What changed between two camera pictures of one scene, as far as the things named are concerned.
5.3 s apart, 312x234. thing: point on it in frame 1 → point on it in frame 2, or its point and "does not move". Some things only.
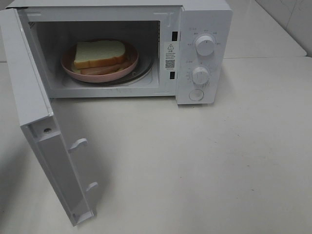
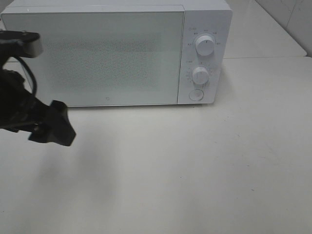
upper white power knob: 204,45 does not move
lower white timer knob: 200,75 does not move
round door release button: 196,94 does not move
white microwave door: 37,121 → 104,55
